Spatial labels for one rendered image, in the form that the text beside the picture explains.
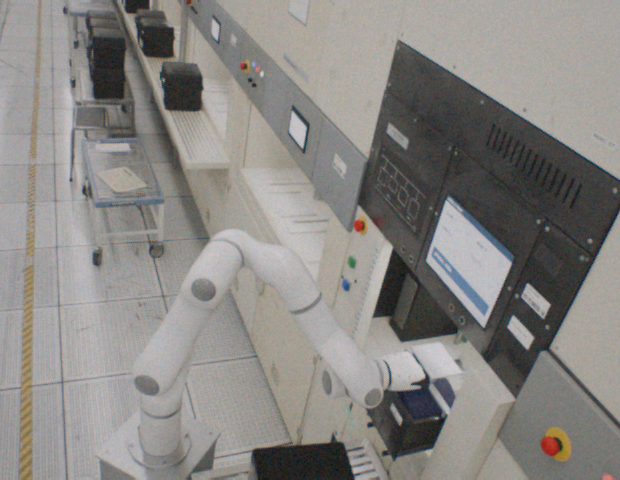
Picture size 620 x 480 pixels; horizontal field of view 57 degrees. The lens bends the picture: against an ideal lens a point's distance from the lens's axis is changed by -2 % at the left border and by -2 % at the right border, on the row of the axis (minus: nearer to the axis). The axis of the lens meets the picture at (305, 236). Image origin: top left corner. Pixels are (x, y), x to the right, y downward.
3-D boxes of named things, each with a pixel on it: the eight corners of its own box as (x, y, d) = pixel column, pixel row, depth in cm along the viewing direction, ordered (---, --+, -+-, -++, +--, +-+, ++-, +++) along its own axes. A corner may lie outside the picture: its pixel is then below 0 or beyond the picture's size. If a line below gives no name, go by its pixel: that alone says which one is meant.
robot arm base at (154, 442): (115, 450, 175) (114, 410, 165) (153, 409, 190) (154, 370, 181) (167, 479, 170) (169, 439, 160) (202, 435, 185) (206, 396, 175)
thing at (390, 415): (357, 408, 180) (382, 333, 163) (413, 398, 187) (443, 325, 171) (392, 475, 161) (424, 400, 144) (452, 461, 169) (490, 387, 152)
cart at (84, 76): (74, 109, 568) (73, 61, 543) (130, 110, 588) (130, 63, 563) (78, 150, 496) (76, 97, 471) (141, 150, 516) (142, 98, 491)
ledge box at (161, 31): (135, 46, 504) (136, 16, 490) (167, 47, 516) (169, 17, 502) (141, 57, 482) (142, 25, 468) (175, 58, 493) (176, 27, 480)
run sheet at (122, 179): (93, 172, 376) (93, 170, 375) (126, 166, 391) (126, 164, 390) (115, 194, 358) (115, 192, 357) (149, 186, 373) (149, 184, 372)
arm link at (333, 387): (383, 367, 146) (365, 354, 155) (335, 375, 141) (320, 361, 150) (381, 398, 148) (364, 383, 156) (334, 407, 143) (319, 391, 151)
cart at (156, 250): (78, 193, 439) (76, 134, 413) (147, 189, 460) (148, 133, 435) (92, 268, 366) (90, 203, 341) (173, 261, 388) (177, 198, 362)
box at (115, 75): (89, 86, 500) (88, 57, 486) (122, 87, 511) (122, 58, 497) (91, 99, 477) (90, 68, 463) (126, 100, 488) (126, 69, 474)
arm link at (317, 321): (339, 301, 131) (394, 397, 141) (311, 283, 145) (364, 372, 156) (306, 325, 129) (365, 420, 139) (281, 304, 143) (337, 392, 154)
